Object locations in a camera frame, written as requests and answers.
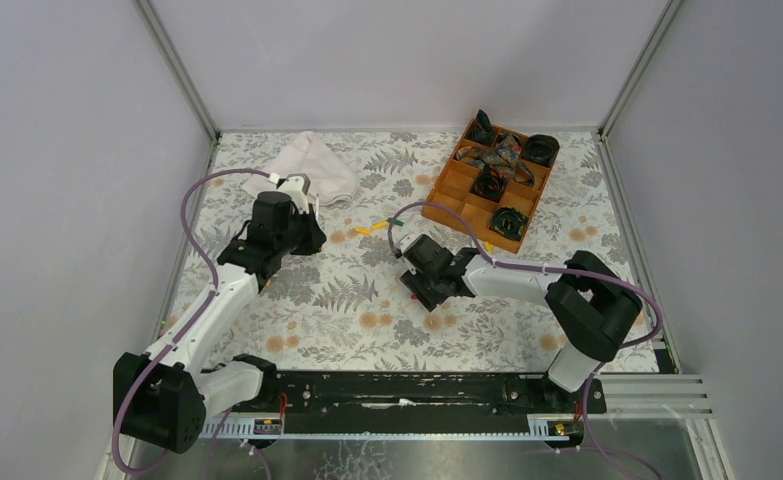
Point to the patterned fabric strip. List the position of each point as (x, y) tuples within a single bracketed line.
[(504, 158)]

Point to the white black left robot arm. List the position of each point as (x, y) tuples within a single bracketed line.
[(164, 396)]

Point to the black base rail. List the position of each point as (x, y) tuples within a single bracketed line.
[(366, 405)]

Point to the wooden compartment tray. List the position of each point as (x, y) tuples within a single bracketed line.
[(451, 203)]

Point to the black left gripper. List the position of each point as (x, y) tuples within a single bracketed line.
[(308, 234)]

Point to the dark rolled fabric front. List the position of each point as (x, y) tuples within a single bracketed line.
[(509, 223)]

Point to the white crumpled cloth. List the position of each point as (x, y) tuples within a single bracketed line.
[(331, 179)]

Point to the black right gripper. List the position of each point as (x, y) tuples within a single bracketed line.
[(424, 288)]

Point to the dark rolled fabric centre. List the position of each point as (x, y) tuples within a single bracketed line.
[(489, 184)]

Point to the dark folded fabric back left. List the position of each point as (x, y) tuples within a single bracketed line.
[(481, 130)]

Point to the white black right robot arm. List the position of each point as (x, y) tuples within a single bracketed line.
[(593, 307)]

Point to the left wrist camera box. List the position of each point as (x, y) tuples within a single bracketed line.
[(296, 186)]

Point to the dark rolled fabric back right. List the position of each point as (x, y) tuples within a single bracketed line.
[(541, 150)]

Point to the dark rolled fabric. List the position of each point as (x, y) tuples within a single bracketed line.
[(509, 223), (489, 184), (541, 150)]

